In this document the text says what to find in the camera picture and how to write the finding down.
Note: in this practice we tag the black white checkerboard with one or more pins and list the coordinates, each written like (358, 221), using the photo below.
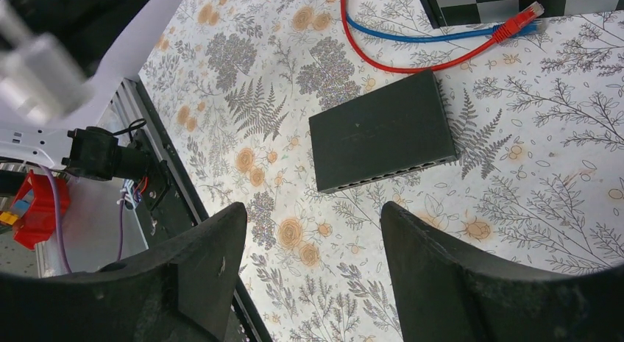
(465, 12)

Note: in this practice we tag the black network switch box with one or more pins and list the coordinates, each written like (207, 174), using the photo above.
(393, 130)

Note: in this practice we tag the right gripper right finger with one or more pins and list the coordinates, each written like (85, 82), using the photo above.
(448, 290)

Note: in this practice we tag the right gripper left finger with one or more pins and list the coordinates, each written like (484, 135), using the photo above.
(179, 290)

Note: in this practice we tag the red plastic bin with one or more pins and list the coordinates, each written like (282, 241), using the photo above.
(32, 213)

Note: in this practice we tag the floral patterned table mat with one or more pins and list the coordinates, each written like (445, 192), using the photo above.
(502, 128)

